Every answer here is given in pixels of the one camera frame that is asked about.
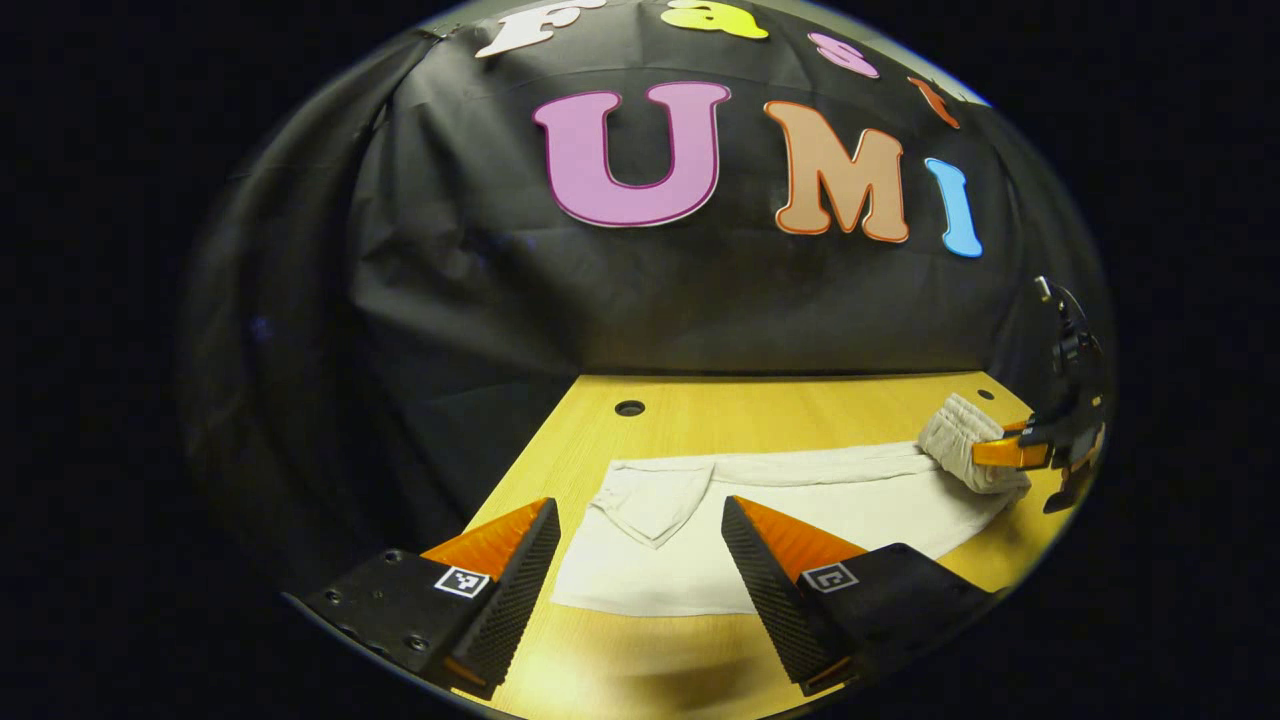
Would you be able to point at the black backdrop cloth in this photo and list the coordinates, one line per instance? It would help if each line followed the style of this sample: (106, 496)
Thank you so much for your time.
(600, 300)

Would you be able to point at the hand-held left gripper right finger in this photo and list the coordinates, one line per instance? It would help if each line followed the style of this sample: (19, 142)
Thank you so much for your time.
(770, 590)

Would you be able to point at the white jeans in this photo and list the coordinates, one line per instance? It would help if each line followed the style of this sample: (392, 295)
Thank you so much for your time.
(840, 500)

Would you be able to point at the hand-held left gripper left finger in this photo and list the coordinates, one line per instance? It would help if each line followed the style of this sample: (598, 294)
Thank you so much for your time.
(520, 595)

